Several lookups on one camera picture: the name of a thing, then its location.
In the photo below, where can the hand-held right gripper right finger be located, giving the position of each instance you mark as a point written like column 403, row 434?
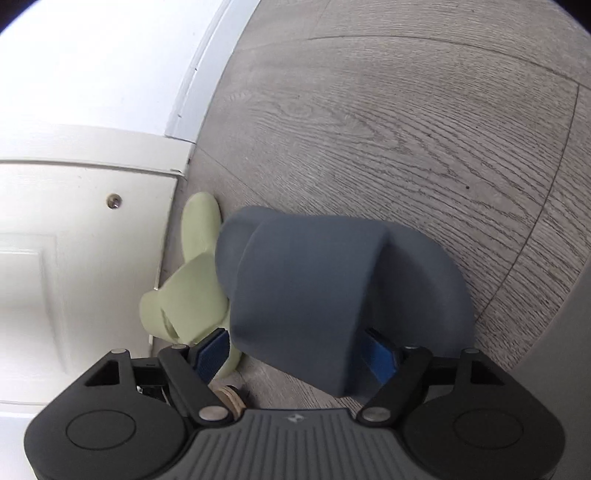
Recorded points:
column 383, row 360

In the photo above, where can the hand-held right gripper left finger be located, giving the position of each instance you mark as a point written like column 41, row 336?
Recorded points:
column 211, row 355

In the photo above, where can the white door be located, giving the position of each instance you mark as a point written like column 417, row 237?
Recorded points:
column 69, row 277

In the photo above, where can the pale green foam slide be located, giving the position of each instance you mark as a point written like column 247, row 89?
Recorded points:
column 189, row 295

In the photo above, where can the grey foam slide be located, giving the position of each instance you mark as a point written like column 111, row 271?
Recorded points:
column 314, row 286

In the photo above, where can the metal door peg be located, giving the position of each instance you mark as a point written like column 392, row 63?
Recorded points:
column 114, row 201

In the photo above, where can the white baseboard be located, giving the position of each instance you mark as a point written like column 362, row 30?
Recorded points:
column 203, row 83

